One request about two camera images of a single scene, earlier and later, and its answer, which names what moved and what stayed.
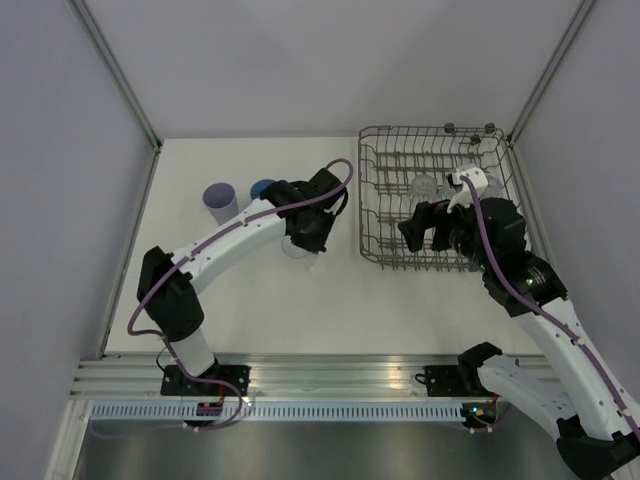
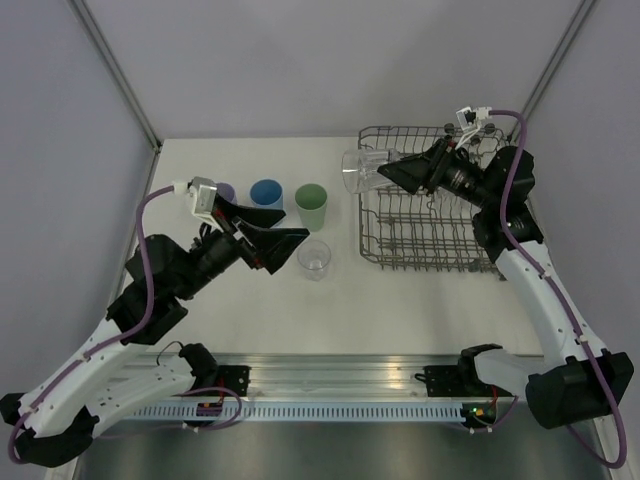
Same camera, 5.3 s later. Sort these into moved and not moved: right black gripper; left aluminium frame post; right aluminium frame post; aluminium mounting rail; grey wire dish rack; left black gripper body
Moved: right black gripper; left black gripper body
Not moved: aluminium mounting rail; right aluminium frame post; left aluminium frame post; grey wire dish rack
